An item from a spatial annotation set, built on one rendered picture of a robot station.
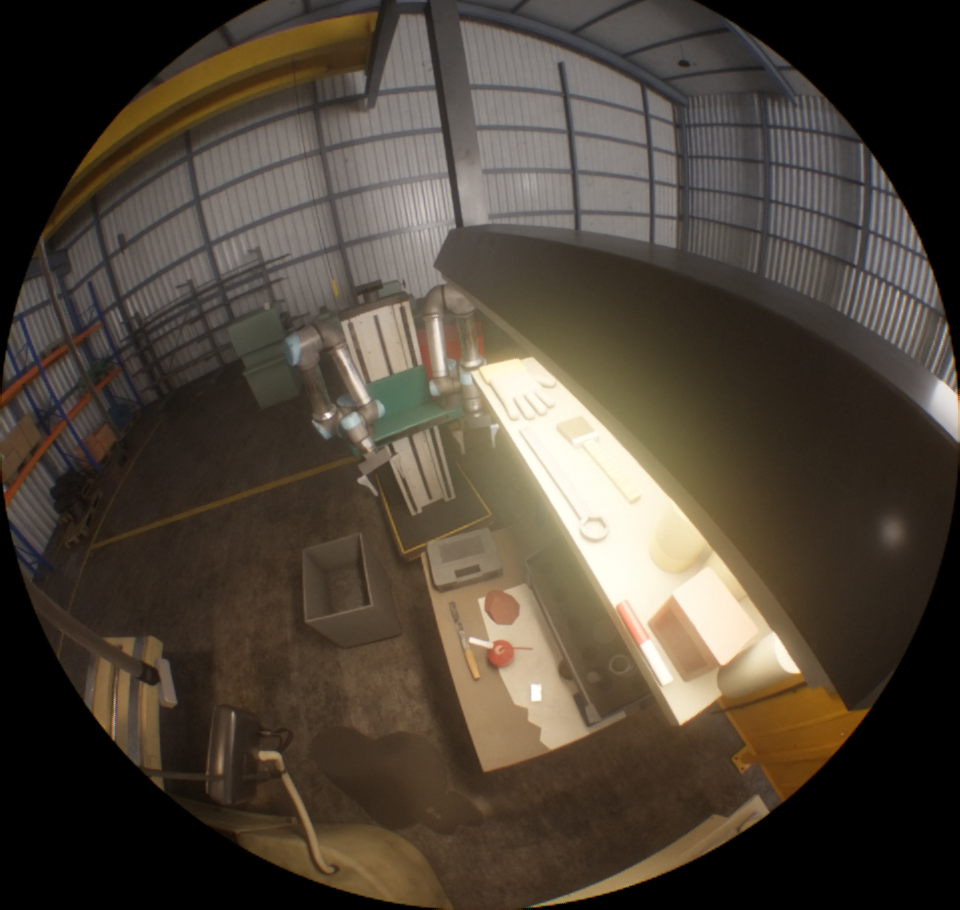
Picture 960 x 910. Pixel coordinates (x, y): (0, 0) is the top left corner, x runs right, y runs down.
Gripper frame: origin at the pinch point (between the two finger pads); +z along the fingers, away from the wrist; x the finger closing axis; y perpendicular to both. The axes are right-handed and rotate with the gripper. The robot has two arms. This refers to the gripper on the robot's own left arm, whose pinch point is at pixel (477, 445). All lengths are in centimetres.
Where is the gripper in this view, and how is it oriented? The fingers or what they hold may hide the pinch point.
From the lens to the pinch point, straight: 140.7
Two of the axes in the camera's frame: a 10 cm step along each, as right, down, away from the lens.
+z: 1.2, 9.7, 2.3
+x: 9.5, -1.8, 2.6
